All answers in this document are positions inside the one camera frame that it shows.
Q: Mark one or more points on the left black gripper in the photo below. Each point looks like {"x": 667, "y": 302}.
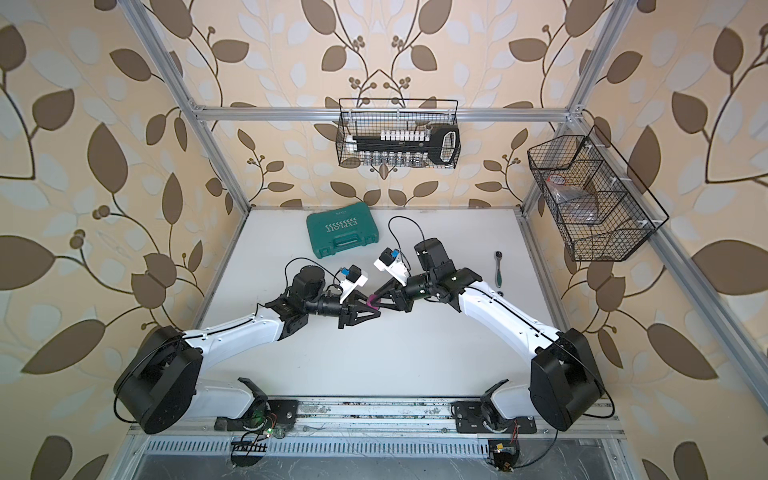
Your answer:
{"x": 348, "y": 313}

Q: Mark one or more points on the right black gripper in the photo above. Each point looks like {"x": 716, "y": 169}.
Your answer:
{"x": 389, "y": 291}

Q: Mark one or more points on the magenta paint jar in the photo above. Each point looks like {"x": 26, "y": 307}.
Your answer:
{"x": 373, "y": 302}

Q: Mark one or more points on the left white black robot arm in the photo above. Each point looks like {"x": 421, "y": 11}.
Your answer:
{"x": 163, "y": 384}

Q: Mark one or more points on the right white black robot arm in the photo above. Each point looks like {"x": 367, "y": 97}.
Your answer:
{"x": 563, "y": 380}

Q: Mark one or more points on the green plastic tool case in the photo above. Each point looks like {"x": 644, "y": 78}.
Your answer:
{"x": 334, "y": 231}

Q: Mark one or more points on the black socket holder set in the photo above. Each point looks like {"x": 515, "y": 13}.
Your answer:
{"x": 434, "y": 146}

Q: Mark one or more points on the plastic bag in basket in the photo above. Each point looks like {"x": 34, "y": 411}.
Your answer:
{"x": 575, "y": 205}

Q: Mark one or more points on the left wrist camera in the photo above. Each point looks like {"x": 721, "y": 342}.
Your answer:
{"x": 352, "y": 278}

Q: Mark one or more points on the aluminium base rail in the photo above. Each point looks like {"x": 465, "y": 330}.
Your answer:
{"x": 368, "y": 427}

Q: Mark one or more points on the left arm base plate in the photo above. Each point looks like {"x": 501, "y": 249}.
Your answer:
{"x": 264, "y": 416}

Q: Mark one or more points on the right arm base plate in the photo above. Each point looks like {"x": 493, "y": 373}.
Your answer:
{"x": 482, "y": 416}

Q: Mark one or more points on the back black wire basket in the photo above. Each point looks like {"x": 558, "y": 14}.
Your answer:
{"x": 367, "y": 115}

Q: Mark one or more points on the black wire basket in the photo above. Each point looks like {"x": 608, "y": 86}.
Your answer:
{"x": 367, "y": 115}
{"x": 629, "y": 213}

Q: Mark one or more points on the right black wire basket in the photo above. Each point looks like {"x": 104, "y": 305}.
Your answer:
{"x": 629, "y": 213}

